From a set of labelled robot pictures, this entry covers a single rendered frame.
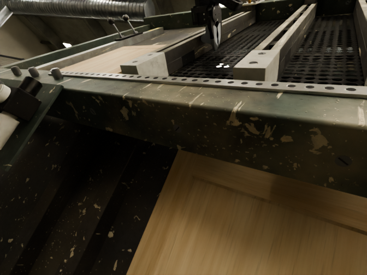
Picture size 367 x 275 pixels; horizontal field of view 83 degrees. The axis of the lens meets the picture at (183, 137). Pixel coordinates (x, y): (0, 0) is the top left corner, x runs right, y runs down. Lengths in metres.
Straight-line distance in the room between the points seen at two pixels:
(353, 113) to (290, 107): 0.07
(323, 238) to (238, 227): 0.16
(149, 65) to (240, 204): 0.43
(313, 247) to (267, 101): 0.30
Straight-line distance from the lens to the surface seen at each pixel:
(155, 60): 0.63
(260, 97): 0.36
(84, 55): 1.22
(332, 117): 0.32
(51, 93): 0.65
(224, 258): 0.52
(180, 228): 0.56
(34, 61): 1.37
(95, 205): 0.67
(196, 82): 0.43
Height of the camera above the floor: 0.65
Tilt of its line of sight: 17 degrees up
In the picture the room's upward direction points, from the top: 23 degrees clockwise
